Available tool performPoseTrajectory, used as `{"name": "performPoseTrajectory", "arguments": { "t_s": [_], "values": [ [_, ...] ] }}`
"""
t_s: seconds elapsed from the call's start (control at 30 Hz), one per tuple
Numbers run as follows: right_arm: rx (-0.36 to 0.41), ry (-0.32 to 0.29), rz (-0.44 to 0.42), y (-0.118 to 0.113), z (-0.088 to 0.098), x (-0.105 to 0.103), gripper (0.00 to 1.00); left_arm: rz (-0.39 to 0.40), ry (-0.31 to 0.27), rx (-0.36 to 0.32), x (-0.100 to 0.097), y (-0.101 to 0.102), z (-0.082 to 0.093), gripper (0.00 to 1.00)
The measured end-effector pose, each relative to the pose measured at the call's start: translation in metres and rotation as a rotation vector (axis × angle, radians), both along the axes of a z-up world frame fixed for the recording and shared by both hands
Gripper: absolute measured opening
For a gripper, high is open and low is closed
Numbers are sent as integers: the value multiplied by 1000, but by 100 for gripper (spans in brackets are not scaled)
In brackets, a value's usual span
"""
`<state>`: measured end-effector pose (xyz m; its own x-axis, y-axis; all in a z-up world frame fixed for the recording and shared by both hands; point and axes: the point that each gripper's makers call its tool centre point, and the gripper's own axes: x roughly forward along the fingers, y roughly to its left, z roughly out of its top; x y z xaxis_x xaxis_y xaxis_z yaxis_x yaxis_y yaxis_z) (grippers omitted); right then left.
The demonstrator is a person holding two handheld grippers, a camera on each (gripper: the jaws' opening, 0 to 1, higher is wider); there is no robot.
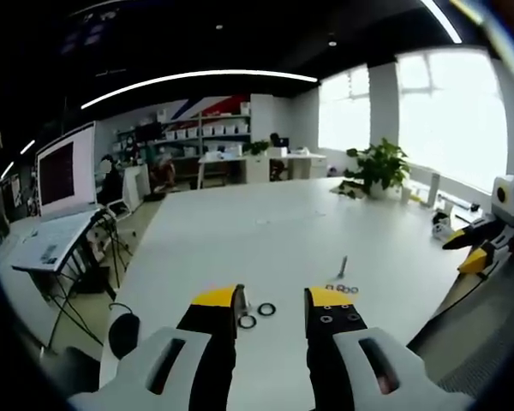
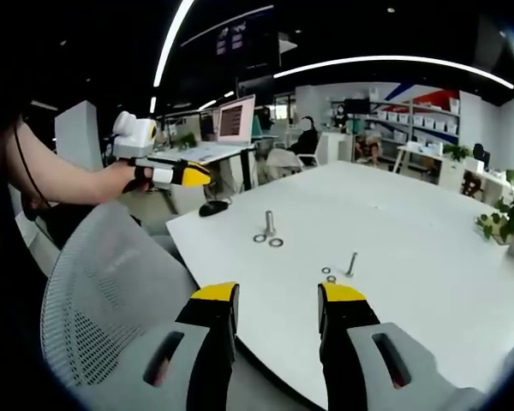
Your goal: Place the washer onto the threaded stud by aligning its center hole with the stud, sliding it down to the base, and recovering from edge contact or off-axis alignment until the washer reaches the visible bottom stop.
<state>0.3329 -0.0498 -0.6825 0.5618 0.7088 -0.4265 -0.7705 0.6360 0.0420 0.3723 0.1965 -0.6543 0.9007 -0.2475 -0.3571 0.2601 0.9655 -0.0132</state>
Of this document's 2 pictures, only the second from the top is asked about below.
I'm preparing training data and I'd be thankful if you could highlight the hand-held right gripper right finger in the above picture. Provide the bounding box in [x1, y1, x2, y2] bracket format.
[316, 281, 439, 411]

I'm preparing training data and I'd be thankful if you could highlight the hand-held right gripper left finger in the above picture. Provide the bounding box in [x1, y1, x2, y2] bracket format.
[142, 281, 241, 411]

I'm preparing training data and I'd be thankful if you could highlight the person's left hand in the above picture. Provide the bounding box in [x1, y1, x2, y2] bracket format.
[105, 161, 156, 194]

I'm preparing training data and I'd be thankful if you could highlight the white standing desk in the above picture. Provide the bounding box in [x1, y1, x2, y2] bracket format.
[152, 140, 258, 202]

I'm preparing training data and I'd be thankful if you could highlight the black computer mouse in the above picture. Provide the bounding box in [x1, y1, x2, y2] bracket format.
[198, 200, 230, 217]

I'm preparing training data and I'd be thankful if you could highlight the white partition panel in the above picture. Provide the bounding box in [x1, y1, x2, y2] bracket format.
[54, 100, 105, 173]

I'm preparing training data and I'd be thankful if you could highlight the curved ceiling light strip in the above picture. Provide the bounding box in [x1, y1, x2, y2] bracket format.
[152, 0, 198, 88]
[272, 55, 514, 90]

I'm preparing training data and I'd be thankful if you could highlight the grey mesh office chair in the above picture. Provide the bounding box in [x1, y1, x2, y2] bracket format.
[39, 200, 199, 389]

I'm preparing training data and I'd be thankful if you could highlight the hanging dark screen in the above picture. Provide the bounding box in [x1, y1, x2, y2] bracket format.
[215, 4, 280, 72]

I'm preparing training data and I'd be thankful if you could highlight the person's dark clothing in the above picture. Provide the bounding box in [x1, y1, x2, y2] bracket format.
[0, 85, 69, 352]

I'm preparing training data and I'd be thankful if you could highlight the green leafy plant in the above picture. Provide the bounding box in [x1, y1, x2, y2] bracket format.
[475, 168, 514, 248]

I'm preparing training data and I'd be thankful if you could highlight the small green potted plant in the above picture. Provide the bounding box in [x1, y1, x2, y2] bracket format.
[442, 143, 472, 163]

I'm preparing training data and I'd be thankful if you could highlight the black office chair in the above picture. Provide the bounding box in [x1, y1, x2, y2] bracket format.
[472, 142, 492, 172]

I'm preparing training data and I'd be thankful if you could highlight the shelf with white bins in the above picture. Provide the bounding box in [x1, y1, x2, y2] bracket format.
[367, 86, 462, 145]

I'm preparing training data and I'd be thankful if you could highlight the thin black cable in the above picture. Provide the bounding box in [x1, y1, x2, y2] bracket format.
[13, 114, 53, 211]

